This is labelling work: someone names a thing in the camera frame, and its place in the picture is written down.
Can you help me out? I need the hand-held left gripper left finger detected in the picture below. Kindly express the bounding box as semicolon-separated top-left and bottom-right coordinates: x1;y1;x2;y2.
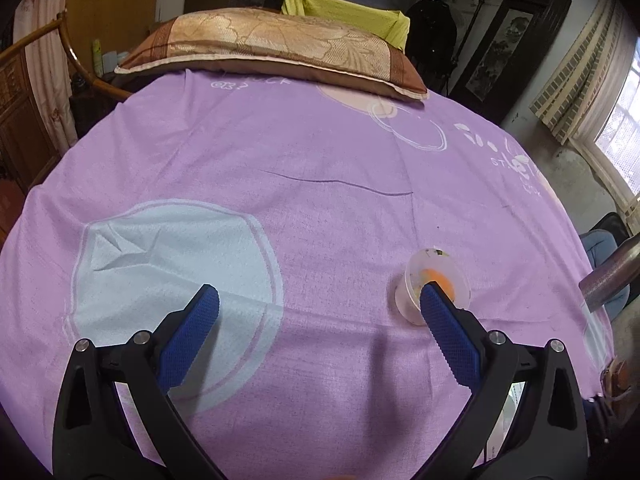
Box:
52;284;226;480

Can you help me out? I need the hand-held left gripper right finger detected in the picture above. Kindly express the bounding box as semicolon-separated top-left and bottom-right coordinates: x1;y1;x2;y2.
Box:
419;282;588;480

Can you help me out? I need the clear plastic cup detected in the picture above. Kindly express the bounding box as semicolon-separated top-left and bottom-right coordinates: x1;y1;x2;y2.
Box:
392;247;472;326

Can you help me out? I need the metal bottle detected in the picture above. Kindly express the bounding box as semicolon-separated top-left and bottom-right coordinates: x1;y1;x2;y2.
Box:
579;237;640;313

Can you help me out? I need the blue chair cushion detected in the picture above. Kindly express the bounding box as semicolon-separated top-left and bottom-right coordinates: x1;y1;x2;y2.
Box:
580;230;631;321

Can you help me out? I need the brown pouch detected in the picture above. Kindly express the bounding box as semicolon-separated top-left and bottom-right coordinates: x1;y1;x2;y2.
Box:
600;357;633;401

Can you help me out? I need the black chair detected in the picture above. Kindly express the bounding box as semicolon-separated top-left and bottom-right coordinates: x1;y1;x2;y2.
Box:
592;212;633;241

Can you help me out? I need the window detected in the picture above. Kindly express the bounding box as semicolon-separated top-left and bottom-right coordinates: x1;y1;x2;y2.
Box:
570;50;640;231

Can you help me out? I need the beige checkered curtain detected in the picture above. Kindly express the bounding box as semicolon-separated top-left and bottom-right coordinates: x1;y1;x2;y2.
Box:
530;0;640;146

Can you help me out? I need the red white floral curtain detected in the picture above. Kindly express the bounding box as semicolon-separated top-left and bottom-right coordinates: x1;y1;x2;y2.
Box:
15;0;78;148

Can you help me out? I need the black hanging coat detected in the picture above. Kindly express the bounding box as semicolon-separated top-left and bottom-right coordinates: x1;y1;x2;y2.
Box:
405;0;458;93

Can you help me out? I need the dark framed scroll painting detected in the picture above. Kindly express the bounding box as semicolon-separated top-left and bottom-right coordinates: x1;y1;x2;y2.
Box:
450;0;572;123

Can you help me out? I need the brown gold pillow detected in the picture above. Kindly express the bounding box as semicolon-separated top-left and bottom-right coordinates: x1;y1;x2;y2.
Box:
114;7;428;101

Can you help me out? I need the bent rattan chair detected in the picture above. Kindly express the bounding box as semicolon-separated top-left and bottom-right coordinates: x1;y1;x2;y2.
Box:
0;12;133;101

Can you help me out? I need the yellow chair cover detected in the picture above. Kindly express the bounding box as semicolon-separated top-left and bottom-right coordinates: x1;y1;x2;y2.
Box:
281;0;411;53

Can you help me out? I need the yellow wooden door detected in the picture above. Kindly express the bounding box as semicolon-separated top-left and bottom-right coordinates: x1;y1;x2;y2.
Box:
65;0;188;78

